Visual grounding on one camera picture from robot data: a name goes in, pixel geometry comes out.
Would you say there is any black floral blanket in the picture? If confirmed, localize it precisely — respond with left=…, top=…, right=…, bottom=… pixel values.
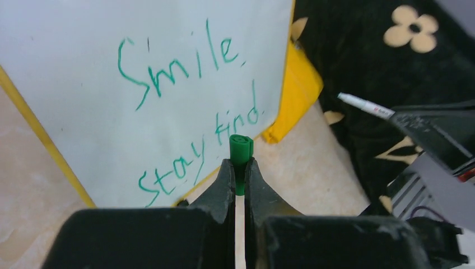
left=292, top=1, right=474, bottom=216

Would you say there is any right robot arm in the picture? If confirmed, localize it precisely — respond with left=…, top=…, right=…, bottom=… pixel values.
left=388, top=100, right=474, bottom=268

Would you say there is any yellow folded cloth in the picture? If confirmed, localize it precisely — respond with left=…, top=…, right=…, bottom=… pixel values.
left=262, top=41, right=323, bottom=143

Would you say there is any green whiteboard marker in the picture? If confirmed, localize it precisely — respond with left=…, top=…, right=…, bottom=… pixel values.
left=337, top=92, right=395, bottom=120

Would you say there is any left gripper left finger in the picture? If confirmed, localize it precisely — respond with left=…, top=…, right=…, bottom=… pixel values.
left=42, top=159, right=235, bottom=268

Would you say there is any yellow-framed whiteboard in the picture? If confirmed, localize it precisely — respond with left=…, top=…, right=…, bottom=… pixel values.
left=1, top=1, right=295, bottom=208

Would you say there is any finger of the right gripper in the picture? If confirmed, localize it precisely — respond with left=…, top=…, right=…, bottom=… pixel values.
left=389, top=99, right=474, bottom=171

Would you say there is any green marker cap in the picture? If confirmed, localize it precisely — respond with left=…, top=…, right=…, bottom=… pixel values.
left=229, top=134, right=254, bottom=196

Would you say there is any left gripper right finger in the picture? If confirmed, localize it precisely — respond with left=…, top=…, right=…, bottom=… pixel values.
left=244, top=159, right=431, bottom=268

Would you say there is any black whiteboard foot left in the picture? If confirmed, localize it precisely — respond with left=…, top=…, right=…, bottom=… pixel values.
left=176, top=199, right=189, bottom=207

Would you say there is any aluminium rail frame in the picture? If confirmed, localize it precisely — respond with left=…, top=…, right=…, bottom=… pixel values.
left=391, top=172, right=457, bottom=220

